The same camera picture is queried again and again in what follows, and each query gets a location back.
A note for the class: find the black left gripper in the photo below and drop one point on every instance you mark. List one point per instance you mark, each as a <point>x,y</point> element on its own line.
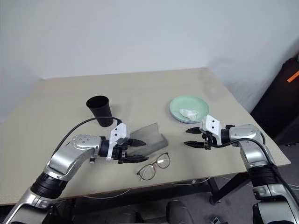
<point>120,151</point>

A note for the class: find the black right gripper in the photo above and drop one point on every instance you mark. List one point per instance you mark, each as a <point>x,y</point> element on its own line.
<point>208,140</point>

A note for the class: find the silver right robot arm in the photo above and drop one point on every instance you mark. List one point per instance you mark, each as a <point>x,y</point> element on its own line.
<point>247,134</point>

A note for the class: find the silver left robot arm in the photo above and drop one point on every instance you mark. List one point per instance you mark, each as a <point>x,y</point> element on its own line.
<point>81,142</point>

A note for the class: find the transparent grey glasses case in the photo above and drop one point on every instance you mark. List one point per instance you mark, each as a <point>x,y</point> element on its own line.
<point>151,140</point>

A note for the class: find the black plastic cup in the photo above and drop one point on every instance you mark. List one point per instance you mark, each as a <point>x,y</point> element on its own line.
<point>100,112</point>

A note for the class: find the large black case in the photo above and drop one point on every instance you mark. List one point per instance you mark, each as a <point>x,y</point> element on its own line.
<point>278,105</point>

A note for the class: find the light blue plate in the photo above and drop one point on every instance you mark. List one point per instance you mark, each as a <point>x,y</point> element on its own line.
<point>187,122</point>

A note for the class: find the thin-rimmed round eyeglasses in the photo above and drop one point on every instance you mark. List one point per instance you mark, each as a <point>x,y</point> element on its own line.
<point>147,172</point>

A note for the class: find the crumpled white paper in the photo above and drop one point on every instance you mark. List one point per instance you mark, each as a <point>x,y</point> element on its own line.
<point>188,114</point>

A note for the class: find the mint green plate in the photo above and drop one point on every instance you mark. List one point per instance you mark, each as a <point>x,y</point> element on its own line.
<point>187,102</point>

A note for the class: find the orange tape strip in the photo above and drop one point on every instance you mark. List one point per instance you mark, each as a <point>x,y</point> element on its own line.
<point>294,76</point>

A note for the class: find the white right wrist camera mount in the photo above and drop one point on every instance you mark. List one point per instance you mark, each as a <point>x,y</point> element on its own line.
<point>211,124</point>

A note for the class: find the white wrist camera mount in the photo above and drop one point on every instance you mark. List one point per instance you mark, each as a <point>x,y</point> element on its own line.
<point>211,124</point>
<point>118,133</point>

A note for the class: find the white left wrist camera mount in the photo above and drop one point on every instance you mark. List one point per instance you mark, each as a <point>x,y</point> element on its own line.
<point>118,133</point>

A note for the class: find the black metal table frame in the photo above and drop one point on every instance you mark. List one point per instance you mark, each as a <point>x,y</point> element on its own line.
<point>216,189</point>

